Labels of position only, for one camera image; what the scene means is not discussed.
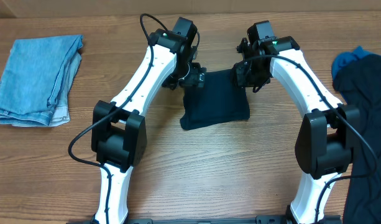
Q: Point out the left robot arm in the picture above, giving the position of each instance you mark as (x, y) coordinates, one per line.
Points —
(119, 135)

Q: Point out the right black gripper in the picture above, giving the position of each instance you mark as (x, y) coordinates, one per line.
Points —
(240, 74)

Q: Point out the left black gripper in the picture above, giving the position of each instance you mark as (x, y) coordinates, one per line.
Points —
(194, 78)

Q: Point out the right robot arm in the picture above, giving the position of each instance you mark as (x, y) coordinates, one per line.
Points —
(325, 145)

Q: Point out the dark navy t-shirt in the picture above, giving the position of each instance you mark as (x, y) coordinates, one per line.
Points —
(219, 101)

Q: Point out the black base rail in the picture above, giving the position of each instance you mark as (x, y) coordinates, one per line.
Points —
(202, 221)

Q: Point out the folded light blue jeans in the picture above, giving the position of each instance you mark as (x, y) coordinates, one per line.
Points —
(37, 79)

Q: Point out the blue garment under pile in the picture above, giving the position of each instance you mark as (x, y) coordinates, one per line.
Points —
(345, 58)

